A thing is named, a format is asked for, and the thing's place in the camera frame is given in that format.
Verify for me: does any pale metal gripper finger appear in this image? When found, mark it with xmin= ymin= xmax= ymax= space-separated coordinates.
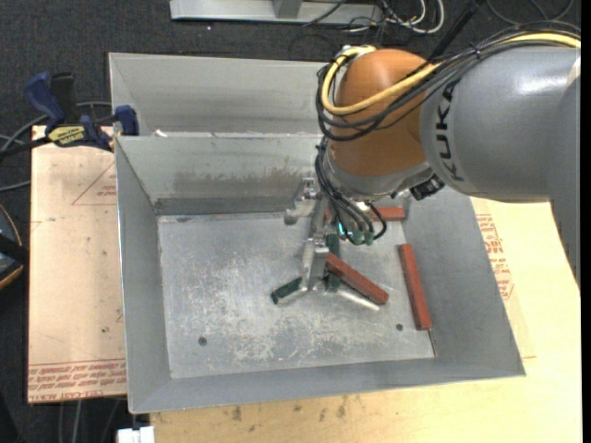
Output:
xmin=298 ymin=241 xmax=316 ymax=293
xmin=310 ymin=242 xmax=331 ymax=293

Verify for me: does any dark green flat block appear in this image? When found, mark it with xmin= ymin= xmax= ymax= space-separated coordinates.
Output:
xmin=270 ymin=277 xmax=307 ymax=305

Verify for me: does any red-brown flat block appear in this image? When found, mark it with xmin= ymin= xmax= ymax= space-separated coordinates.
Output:
xmin=397 ymin=243 xmax=434 ymax=332
xmin=324 ymin=252 xmax=390 ymax=305
xmin=371 ymin=206 xmax=407 ymax=222

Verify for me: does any grey metal bin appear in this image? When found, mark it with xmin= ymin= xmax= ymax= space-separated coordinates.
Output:
xmin=108 ymin=52 xmax=526 ymax=414

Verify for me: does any brown cardboard board red print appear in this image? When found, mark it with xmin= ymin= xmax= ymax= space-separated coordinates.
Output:
xmin=27 ymin=125 xmax=539 ymax=405

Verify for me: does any black cylinder on white bracket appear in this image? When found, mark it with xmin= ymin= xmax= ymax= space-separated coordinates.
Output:
xmin=392 ymin=174 xmax=446 ymax=202

